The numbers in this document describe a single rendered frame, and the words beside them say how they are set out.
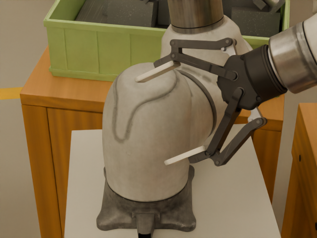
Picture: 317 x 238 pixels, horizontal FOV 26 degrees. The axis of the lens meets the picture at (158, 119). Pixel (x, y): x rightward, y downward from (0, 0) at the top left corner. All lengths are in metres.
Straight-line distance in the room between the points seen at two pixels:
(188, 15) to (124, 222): 0.39
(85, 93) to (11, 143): 1.18
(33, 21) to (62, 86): 1.99
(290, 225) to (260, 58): 0.83
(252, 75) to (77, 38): 0.89
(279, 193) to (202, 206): 1.39
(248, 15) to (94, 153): 0.66
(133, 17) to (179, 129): 0.81
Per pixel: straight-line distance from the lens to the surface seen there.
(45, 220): 2.11
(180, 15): 1.27
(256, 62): 0.96
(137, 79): 1.06
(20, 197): 2.68
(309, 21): 0.96
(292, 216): 1.70
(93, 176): 1.38
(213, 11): 1.27
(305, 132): 1.52
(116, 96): 1.16
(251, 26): 1.89
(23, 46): 3.58
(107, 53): 1.79
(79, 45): 1.79
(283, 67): 0.94
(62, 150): 1.90
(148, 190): 1.21
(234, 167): 1.41
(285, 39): 0.95
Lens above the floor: 1.81
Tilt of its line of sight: 37 degrees down
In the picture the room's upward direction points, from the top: straight up
